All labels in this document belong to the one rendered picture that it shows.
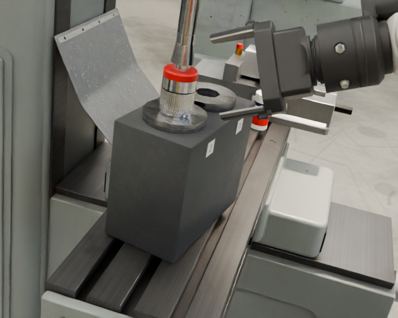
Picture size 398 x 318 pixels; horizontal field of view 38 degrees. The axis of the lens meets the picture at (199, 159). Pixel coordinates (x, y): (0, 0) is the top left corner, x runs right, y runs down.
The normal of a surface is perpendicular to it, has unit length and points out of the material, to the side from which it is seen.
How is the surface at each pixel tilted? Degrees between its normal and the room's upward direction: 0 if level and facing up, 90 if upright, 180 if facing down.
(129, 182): 90
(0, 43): 89
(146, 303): 0
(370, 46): 68
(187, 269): 0
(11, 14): 89
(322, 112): 90
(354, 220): 0
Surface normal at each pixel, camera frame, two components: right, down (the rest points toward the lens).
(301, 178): 0.15, -0.88
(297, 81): -0.26, -0.03
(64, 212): -0.27, 0.41
